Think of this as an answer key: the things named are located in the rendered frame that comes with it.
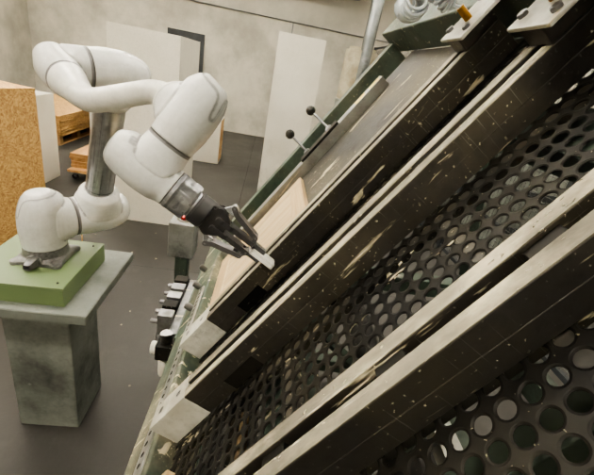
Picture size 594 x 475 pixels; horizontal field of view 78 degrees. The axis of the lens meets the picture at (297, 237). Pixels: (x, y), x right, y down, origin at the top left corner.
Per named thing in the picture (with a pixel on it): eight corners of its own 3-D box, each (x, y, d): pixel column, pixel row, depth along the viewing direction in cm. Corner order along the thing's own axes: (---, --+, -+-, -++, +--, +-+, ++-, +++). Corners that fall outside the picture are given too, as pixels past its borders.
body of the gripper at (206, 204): (178, 223, 82) (212, 248, 85) (201, 196, 79) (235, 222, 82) (186, 211, 89) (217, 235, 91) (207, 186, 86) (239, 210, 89)
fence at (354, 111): (228, 253, 165) (221, 248, 163) (386, 83, 137) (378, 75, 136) (226, 258, 160) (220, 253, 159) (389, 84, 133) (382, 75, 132)
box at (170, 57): (140, 189, 453) (141, 30, 382) (190, 197, 461) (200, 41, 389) (111, 217, 372) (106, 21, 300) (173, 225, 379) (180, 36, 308)
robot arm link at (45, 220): (14, 239, 143) (4, 186, 134) (66, 230, 156) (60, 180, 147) (26, 257, 134) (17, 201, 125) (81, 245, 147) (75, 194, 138)
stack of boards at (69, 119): (70, 114, 766) (68, 91, 748) (123, 122, 779) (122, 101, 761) (-13, 134, 544) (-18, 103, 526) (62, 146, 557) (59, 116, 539)
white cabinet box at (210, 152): (188, 152, 656) (189, 110, 626) (221, 157, 663) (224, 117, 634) (182, 158, 615) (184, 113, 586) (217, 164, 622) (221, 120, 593)
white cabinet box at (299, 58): (258, 180, 580) (278, 34, 496) (294, 186, 587) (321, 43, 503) (256, 192, 525) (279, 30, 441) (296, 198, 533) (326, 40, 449)
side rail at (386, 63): (243, 237, 189) (226, 224, 186) (405, 63, 158) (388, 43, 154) (242, 243, 184) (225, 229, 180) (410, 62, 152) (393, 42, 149)
